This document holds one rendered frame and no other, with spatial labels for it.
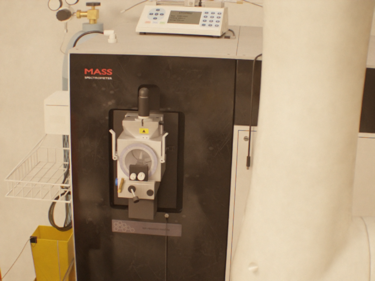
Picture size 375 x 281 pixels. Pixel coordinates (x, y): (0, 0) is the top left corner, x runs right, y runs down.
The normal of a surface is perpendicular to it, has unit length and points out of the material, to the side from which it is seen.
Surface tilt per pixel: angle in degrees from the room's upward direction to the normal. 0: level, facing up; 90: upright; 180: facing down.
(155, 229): 90
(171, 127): 90
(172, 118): 90
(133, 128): 90
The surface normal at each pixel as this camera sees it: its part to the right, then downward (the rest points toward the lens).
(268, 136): -0.85, 0.18
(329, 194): 0.32, 0.34
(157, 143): -0.10, 0.29
